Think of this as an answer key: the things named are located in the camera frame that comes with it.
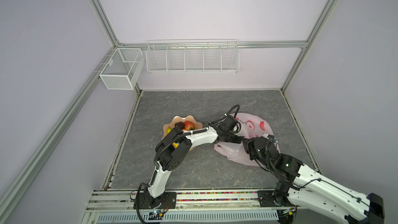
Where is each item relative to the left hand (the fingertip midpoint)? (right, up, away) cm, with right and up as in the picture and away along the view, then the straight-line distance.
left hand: (246, 148), depth 82 cm
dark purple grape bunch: (-38, +12, +12) cm, 41 cm away
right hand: (-5, +7, -7) cm, 11 cm away
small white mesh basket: (-76, +48, +17) cm, 91 cm away
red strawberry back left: (-32, +11, +12) cm, 36 cm away
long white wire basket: (-30, +55, +16) cm, 65 cm away
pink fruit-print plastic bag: (+5, +10, +11) cm, 16 cm away
